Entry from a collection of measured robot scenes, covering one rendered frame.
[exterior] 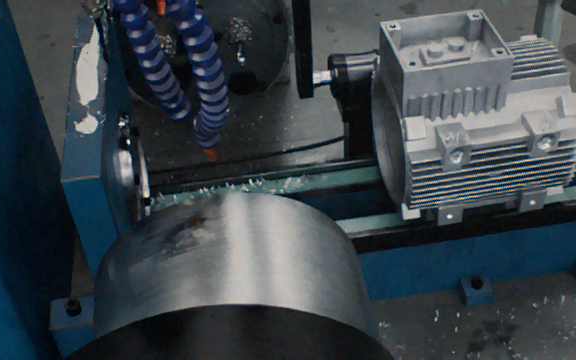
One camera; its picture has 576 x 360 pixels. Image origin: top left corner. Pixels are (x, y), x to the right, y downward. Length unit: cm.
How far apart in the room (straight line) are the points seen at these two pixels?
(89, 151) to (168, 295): 21
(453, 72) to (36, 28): 105
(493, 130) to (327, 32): 71
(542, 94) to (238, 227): 42
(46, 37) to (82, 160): 91
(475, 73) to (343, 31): 71
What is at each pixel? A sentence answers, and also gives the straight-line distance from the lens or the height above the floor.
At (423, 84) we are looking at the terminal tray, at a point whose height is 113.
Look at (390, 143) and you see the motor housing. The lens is 101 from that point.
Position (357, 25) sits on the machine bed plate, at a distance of 155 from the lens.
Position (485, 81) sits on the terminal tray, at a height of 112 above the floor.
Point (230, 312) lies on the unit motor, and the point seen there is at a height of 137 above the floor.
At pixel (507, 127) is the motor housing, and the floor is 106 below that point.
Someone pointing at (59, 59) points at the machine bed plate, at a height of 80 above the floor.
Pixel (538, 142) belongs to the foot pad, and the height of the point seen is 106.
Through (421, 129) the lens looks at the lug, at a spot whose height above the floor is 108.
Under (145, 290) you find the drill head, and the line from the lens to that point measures 62.
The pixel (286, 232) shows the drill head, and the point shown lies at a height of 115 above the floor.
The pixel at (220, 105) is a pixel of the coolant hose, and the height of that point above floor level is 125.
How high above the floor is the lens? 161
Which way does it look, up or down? 43 degrees down
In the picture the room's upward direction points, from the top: 4 degrees counter-clockwise
